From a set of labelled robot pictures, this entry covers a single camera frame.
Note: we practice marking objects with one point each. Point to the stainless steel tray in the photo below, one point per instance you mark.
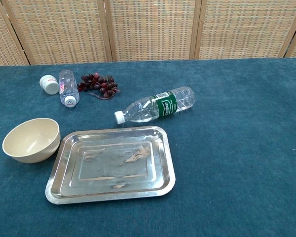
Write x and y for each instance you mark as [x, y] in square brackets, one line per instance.
[108, 168]

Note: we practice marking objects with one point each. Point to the beige bowl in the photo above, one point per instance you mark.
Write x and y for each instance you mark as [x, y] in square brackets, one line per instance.
[29, 140]

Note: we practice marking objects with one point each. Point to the green label water bottle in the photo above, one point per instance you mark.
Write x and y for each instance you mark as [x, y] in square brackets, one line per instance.
[162, 105]

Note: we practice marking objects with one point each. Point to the dark red grape bunch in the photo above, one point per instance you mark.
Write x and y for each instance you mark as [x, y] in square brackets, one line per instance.
[98, 85]

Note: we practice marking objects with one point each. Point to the small clear water bottle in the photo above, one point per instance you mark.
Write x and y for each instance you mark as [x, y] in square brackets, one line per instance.
[67, 86]

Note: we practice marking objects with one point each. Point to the blue table cloth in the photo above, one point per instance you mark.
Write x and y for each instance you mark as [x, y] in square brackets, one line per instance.
[224, 160]

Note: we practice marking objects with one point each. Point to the woven folding screen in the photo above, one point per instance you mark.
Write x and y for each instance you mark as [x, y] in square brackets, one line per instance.
[148, 29]

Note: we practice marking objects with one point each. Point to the small white jar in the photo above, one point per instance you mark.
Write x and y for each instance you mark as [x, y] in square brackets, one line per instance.
[49, 84]

